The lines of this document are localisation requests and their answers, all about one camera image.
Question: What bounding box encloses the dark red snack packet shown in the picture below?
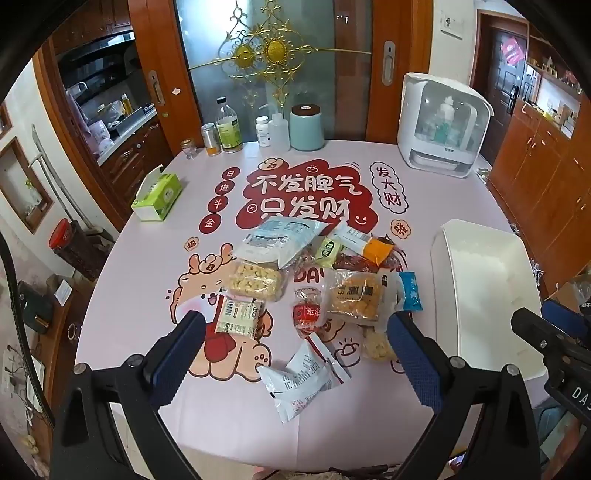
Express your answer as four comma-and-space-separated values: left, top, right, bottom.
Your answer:
334, 248, 403, 278

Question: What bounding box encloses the white squeeze bottle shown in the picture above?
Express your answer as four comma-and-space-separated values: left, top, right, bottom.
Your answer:
269, 104, 292, 151

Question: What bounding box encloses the small clear pale snack packet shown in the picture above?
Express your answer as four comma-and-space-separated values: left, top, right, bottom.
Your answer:
362, 325, 398, 364

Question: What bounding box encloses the white wall switch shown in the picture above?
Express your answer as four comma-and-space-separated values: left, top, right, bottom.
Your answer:
440, 11, 465, 38

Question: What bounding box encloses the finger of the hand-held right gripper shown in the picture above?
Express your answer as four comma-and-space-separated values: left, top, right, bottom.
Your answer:
541, 299, 591, 335
511, 308, 591, 367

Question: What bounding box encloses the metal can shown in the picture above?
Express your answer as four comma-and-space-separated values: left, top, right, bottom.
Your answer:
200, 122, 221, 157

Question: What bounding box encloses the blue snowflake candy packet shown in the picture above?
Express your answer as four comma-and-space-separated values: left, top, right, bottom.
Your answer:
397, 271, 425, 313

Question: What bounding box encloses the green tissue box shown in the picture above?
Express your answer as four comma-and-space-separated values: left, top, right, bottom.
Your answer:
130, 165, 184, 222

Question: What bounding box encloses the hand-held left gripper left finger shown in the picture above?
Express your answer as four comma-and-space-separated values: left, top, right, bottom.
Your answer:
51, 310, 208, 480

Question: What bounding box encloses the glass bottle with green label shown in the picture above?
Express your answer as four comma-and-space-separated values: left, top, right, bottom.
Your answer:
215, 96, 243, 153

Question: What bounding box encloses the red lid jar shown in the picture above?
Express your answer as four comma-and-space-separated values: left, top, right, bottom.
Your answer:
49, 218, 77, 254

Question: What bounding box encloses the large light blue snack bag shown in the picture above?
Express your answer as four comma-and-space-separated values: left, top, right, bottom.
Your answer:
232, 217, 327, 269

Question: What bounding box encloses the white countertop sterilizer cabinet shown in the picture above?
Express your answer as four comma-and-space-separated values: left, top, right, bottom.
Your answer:
397, 72, 491, 174

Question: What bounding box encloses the wooden kitchen cabinet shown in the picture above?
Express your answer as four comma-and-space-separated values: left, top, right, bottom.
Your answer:
97, 117, 174, 217

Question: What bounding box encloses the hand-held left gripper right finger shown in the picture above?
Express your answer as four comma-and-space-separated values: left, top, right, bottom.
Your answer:
385, 311, 541, 480

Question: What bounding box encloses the light blue canister brown lid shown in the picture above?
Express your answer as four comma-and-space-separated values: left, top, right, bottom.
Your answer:
289, 104, 326, 151

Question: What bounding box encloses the white and teal bottle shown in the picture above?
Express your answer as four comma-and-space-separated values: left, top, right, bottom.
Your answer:
434, 96, 461, 144

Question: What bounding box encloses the white crinkled snack bag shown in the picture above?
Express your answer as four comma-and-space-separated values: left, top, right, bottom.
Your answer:
257, 334, 352, 424

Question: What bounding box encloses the black cable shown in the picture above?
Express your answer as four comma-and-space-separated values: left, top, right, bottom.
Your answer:
0, 233, 54, 418

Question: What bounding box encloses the dark brown door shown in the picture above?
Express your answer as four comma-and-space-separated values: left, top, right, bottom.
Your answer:
485, 25, 528, 155

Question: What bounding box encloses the small white green-label packet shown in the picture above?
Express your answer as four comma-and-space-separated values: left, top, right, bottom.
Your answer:
214, 297, 267, 339

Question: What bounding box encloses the red candy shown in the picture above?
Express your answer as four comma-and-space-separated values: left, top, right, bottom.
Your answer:
293, 286, 325, 332

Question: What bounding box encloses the large clear orange puff packet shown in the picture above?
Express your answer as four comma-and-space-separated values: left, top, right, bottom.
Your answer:
322, 269, 399, 328

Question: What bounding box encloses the small yellow-green snack packet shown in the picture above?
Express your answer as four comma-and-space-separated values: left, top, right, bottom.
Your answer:
313, 235, 343, 269

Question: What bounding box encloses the white plastic storage tray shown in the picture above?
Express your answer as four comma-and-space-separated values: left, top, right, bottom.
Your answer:
430, 218, 548, 382

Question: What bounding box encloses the wooden wall cabinet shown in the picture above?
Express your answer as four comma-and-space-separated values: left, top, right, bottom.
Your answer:
487, 23, 591, 282

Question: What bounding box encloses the pale yellow biscuit packet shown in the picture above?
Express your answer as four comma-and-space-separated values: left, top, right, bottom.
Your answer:
224, 260, 284, 302

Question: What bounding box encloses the glass door with gold ornament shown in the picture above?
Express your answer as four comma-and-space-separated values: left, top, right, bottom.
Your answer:
173, 0, 376, 145

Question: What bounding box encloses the white and orange snack packet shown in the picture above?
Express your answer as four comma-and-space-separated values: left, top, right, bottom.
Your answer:
332, 222, 396, 267

